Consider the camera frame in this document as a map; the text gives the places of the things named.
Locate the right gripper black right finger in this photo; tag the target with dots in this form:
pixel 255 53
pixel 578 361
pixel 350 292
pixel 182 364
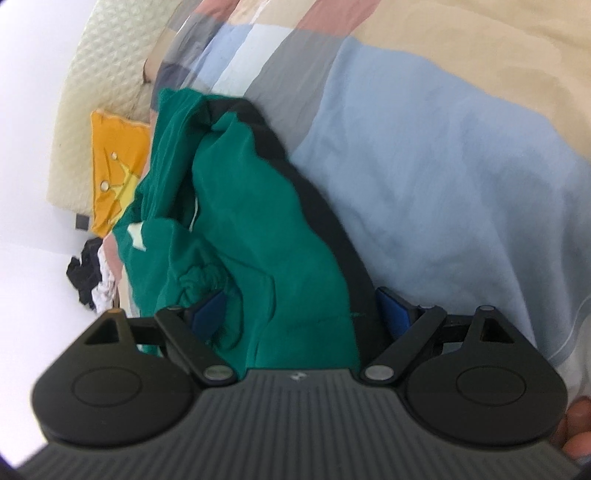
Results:
pixel 434 347

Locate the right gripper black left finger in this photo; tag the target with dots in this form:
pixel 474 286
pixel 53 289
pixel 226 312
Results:
pixel 168 348

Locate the green garment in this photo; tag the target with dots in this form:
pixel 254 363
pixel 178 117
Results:
pixel 221 209

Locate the black and white clothes pile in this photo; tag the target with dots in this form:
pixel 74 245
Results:
pixel 91 277

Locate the right hand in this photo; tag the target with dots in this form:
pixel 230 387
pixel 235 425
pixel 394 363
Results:
pixel 573 434

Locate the orange crown pillow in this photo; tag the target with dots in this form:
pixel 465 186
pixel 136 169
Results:
pixel 119 151

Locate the patchwork bed quilt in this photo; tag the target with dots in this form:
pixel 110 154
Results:
pixel 450 138

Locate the grey wall outlet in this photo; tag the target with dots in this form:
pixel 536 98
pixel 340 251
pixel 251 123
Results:
pixel 82 222

